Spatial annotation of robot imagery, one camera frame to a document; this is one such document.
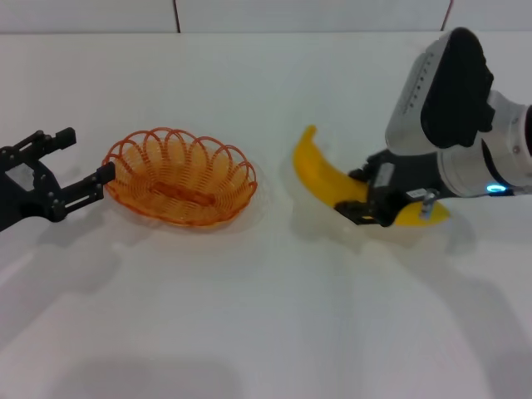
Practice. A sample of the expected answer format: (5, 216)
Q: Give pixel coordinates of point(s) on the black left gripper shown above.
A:
(25, 191)

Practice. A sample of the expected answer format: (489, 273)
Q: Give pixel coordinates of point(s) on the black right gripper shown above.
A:
(409, 174)

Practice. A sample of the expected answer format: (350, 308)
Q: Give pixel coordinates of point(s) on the yellow banana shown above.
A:
(320, 172)

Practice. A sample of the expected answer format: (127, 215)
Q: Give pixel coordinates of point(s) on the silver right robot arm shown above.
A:
(478, 170)

